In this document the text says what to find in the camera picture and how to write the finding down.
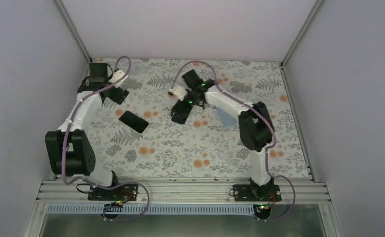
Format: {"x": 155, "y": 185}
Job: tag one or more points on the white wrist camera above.
{"x": 178, "y": 91}
{"x": 118, "y": 78}

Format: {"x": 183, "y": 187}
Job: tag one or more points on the light blue phone case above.
{"x": 227, "y": 120}

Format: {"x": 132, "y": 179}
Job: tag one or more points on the slotted grey cable duct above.
{"x": 154, "y": 209}

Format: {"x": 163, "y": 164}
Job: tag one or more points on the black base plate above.
{"x": 123, "y": 193}
{"x": 248, "y": 193}

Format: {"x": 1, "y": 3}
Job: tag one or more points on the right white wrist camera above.
{"x": 178, "y": 91}

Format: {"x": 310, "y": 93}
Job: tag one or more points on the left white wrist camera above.
{"x": 118, "y": 78}

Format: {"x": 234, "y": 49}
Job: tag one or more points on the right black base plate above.
{"x": 248, "y": 193}

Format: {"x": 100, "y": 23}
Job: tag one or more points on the black smartphone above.
{"x": 179, "y": 113}

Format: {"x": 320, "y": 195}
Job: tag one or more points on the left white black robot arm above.
{"x": 69, "y": 151}

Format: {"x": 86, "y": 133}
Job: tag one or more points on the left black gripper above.
{"x": 115, "y": 98}

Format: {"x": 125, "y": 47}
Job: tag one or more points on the aluminium extrusion rail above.
{"x": 191, "y": 191}

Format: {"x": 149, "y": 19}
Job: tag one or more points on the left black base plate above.
{"x": 123, "y": 193}

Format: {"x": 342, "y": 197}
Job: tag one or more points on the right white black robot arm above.
{"x": 255, "y": 126}

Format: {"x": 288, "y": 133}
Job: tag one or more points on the floral patterned table mat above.
{"x": 201, "y": 147}

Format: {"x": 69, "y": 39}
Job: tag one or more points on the black phone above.
{"x": 134, "y": 121}

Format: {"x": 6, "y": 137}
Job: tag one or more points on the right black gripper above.
{"x": 178, "y": 104}

